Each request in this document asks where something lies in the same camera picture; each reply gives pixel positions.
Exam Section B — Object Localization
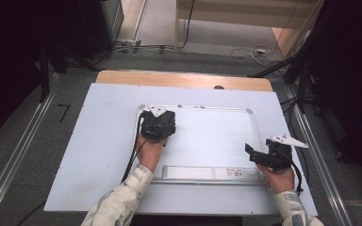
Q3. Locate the dark curtain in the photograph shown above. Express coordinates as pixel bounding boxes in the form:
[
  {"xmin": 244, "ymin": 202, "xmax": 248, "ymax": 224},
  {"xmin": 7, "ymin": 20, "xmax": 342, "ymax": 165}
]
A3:
[
  {"xmin": 0, "ymin": 0, "xmax": 115, "ymax": 149},
  {"xmin": 290, "ymin": 0, "xmax": 362, "ymax": 192}
]

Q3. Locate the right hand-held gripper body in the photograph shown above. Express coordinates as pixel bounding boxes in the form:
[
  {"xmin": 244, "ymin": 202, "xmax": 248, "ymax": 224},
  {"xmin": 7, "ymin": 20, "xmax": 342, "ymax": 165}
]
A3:
[{"xmin": 254, "ymin": 134, "xmax": 309, "ymax": 173}]

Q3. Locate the left hand-held gripper cable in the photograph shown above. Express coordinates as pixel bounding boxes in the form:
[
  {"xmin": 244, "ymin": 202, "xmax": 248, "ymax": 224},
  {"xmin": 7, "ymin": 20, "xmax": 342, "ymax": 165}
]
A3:
[{"xmin": 120, "ymin": 112, "xmax": 148, "ymax": 184}]

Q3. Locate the black hanging cable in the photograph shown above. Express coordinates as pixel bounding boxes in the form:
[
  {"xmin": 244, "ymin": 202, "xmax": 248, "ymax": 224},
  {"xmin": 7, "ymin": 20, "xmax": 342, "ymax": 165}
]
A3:
[{"xmin": 178, "ymin": 0, "xmax": 197, "ymax": 50}]

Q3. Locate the person's right hand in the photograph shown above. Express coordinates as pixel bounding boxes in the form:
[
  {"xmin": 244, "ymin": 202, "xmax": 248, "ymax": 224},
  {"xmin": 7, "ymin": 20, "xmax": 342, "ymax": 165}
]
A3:
[{"xmin": 255, "ymin": 163, "xmax": 296, "ymax": 196}]

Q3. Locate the whiteboard with aluminium frame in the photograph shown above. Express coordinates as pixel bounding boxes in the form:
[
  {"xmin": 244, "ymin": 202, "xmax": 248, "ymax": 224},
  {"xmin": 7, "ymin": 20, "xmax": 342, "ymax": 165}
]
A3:
[{"xmin": 133, "ymin": 104, "xmax": 266, "ymax": 186}]

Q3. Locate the white floor cable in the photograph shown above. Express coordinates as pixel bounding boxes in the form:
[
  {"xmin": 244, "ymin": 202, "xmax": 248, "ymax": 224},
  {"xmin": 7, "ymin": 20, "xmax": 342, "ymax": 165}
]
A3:
[{"xmin": 229, "ymin": 43, "xmax": 277, "ymax": 68}]

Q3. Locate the hand-held gripper cable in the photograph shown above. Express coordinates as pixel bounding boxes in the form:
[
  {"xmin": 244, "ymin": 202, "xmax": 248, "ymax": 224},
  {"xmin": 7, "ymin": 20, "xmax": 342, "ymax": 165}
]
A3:
[
  {"xmin": 120, "ymin": 112, "xmax": 148, "ymax": 184},
  {"xmin": 289, "ymin": 158, "xmax": 305, "ymax": 194}
]

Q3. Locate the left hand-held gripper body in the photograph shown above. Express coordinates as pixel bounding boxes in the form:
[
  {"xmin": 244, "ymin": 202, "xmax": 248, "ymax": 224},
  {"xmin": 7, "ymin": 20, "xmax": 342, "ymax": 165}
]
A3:
[{"xmin": 140, "ymin": 105, "xmax": 171, "ymax": 142}]

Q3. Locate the black stand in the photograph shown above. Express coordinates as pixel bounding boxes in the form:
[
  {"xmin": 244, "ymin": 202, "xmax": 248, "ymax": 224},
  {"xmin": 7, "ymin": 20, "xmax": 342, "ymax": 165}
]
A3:
[{"xmin": 247, "ymin": 46, "xmax": 317, "ymax": 115}]

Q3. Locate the person's left hand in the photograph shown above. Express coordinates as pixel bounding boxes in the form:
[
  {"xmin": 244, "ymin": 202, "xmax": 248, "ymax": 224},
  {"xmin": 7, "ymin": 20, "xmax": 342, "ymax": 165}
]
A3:
[{"xmin": 136, "ymin": 134, "xmax": 170, "ymax": 173}]

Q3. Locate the black stand leg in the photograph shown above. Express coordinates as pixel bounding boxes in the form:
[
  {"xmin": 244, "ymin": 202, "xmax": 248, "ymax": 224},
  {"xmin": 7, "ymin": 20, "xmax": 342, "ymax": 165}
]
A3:
[{"xmin": 38, "ymin": 46, "xmax": 52, "ymax": 104}]

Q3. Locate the right hand-held gripper cable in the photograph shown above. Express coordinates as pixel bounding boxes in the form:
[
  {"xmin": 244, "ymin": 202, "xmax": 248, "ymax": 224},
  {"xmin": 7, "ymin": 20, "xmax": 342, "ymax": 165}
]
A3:
[{"xmin": 289, "ymin": 158, "xmax": 305, "ymax": 194}]

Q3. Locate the metal floor rail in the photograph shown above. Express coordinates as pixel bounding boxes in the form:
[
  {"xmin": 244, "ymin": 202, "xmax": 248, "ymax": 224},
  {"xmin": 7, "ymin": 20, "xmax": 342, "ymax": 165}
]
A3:
[
  {"xmin": 0, "ymin": 73, "xmax": 61, "ymax": 226},
  {"xmin": 281, "ymin": 84, "xmax": 354, "ymax": 226}
]

